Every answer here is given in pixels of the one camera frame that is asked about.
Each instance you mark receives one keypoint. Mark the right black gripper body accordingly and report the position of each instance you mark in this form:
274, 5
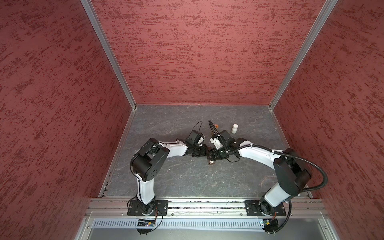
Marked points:
219, 154

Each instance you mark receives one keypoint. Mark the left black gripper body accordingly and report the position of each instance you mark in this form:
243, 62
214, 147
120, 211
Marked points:
199, 151

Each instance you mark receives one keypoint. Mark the white pill bottle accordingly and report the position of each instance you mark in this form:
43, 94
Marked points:
234, 129

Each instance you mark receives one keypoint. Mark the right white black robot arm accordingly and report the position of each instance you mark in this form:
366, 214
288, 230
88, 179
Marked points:
292, 174

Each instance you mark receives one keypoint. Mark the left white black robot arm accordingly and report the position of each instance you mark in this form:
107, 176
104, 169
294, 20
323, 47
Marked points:
149, 159

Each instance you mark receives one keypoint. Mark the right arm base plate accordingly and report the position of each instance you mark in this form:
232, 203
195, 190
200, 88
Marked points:
252, 207

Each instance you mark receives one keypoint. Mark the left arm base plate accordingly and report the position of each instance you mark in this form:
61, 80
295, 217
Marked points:
159, 207

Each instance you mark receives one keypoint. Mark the aluminium front rail frame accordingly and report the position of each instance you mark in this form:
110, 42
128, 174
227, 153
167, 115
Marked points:
225, 208

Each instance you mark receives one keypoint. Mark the white slotted cable duct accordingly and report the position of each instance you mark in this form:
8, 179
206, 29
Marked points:
253, 225

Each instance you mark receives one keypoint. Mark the right aluminium corner post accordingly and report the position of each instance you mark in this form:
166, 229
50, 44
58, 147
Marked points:
317, 26

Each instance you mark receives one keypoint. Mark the aluminium corner post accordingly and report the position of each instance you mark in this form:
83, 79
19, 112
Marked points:
96, 24
317, 26

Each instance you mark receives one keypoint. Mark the left aluminium corner post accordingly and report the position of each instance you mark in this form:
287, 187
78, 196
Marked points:
96, 24

